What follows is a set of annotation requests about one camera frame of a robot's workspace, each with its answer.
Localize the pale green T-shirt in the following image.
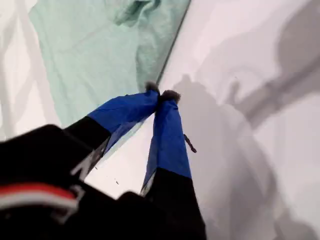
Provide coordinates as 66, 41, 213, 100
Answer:
28, 0, 192, 162

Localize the red white servo wire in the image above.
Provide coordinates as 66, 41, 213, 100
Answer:
0, 183, 84, 217

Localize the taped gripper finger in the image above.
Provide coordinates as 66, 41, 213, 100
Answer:
62, 81, 161, 181
139, 89, 209, 240

